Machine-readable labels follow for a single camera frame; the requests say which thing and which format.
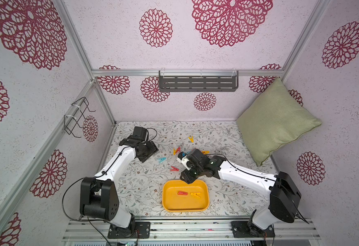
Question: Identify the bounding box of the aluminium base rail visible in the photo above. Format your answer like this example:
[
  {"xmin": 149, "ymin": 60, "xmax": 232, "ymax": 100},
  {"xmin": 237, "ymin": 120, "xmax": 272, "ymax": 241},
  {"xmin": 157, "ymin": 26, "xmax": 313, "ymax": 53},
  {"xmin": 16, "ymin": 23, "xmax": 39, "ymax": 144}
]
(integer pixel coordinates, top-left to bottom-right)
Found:
[{"xmin": 62, "ymin": 217, "xmax": 321, "ymax": 242}]

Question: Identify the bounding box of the red clothespin near tray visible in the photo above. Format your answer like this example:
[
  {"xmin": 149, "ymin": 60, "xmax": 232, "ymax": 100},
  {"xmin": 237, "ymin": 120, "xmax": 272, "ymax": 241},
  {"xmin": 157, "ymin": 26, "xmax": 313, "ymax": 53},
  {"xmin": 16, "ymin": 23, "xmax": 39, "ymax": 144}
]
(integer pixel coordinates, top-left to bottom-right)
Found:
[{"xmin": 170, "ymin": 166, "xmax": 179, "ymax": 172}]

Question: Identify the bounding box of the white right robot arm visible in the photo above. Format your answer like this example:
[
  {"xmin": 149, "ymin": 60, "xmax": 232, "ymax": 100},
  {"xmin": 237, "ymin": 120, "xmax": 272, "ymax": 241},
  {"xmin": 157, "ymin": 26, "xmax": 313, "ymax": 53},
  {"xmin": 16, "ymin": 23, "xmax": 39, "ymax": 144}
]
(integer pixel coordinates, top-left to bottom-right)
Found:
[{"xmin": 177, "ymin": 149, "xmax": 306, "ymax": 233}]

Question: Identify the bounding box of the grey wall shelf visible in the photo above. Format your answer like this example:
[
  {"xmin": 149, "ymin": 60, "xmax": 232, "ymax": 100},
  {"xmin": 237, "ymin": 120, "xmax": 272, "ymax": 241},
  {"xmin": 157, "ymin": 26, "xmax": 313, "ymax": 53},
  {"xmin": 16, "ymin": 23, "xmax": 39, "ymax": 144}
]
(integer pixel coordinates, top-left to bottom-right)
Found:
[{"xmin": 158, "ymin": 71, "xmax": 239, "ymax": 92}]

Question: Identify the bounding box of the green square pillow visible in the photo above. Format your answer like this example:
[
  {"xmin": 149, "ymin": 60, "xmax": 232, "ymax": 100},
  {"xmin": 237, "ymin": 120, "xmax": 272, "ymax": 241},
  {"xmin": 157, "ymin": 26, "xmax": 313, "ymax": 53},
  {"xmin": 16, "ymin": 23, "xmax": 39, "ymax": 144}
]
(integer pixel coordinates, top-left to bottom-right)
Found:
[{"xmin": 237, "ymin": 78, "xmax": 322, "ymax": 166}]

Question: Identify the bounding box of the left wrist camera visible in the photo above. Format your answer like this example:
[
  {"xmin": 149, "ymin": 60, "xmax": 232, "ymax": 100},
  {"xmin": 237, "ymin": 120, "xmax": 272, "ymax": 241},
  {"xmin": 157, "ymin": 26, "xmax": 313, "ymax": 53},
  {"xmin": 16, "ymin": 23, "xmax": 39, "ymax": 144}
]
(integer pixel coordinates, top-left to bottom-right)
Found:
[{"xmin": 132, "ymin": 127, "xmax": 149, "ymax": 142}]

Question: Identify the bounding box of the black wire wall rack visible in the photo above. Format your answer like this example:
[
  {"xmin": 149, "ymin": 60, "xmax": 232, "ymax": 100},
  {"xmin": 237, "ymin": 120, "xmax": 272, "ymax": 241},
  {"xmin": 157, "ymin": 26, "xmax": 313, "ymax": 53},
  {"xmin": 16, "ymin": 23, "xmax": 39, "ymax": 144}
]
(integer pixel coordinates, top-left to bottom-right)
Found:
[{"xmin": 63, "ymin": 96, "xmax": 95, "ymax": 138}]

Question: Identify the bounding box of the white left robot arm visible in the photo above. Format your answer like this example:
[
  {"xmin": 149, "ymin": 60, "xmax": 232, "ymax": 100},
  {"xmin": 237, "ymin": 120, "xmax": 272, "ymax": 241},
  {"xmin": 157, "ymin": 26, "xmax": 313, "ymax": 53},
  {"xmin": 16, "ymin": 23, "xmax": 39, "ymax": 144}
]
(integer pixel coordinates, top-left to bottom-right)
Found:
[{"xmin": 80, "ymin": 138, "xmax": 158, "ymax": 230}]

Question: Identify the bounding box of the yellow plastic storage tray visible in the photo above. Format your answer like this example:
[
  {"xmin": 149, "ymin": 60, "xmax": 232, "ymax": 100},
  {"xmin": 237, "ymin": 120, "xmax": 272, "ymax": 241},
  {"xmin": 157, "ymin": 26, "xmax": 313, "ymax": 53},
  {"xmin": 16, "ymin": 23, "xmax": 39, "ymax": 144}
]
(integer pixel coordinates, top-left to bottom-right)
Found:
[{"xmin": 162, "ymin": 180, "xmax": 210, "ymax": 213}]

